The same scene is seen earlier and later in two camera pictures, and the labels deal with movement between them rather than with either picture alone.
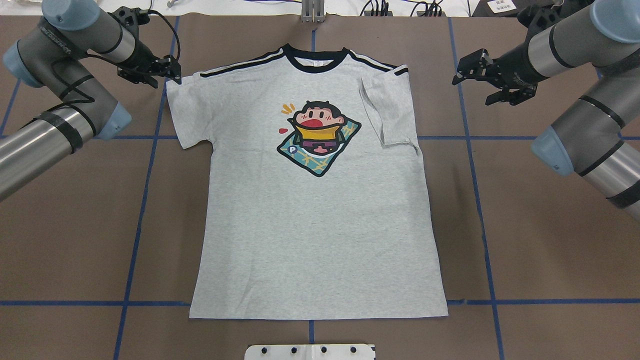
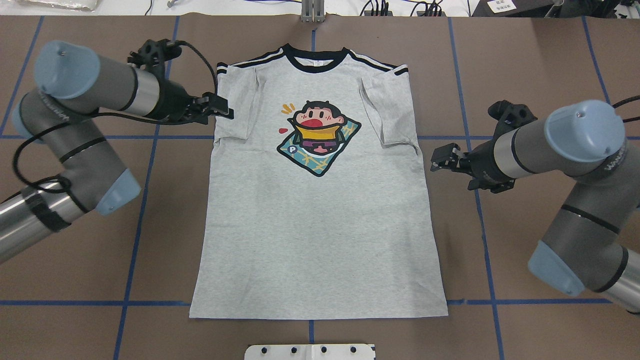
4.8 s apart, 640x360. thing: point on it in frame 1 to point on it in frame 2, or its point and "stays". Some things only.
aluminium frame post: (313, 11) stays
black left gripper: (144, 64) to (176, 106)
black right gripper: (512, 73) to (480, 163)
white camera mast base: (310, 352) stays
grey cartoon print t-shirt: (312, 204) stays
